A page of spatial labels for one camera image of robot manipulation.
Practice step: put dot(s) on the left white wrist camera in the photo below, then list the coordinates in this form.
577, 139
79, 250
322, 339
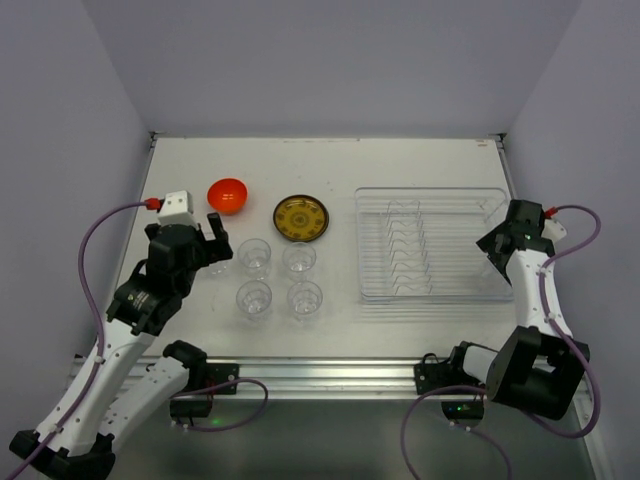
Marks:
177, 209

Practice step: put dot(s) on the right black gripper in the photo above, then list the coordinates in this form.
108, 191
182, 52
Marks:
498, 248

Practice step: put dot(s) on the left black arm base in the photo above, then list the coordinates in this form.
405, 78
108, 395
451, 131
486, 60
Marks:
192, 407

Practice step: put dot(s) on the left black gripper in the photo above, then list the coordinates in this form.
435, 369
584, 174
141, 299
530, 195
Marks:
205, 248

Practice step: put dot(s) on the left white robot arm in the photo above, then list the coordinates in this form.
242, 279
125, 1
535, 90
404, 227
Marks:
80, 437

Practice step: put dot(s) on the clear plastic dish rack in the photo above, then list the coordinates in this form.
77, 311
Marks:
418, 244

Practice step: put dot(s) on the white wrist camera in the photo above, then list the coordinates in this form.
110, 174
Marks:
555, 225
177, 209

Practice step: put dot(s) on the orange plastic bowl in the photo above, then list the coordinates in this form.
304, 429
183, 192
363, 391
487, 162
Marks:
227, 196

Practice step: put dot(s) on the yellow patterned plate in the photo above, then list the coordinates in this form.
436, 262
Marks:
301, 218

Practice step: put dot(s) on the clear glass cup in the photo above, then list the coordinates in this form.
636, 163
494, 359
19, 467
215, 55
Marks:
217, 268
255, 258
299, 260
254, 303
304, 303
494, 212

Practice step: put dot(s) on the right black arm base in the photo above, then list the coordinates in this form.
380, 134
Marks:
440, 377

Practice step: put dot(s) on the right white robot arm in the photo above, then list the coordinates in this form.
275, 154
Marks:
541, 365

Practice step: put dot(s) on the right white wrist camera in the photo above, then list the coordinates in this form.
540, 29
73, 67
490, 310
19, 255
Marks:
555, 225

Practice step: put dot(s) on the aluminium front rail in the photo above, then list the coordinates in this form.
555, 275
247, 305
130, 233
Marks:
289, 378

